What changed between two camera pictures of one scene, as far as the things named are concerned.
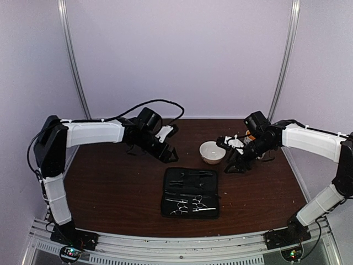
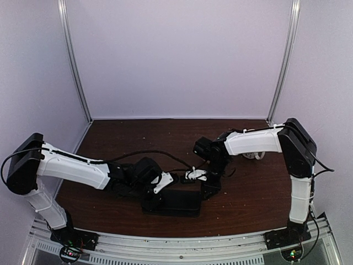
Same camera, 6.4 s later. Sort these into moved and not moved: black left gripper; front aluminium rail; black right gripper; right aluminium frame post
Moved: black left gripper; black right gripper
Not moved: right aluminium frame post; front aluminium rail
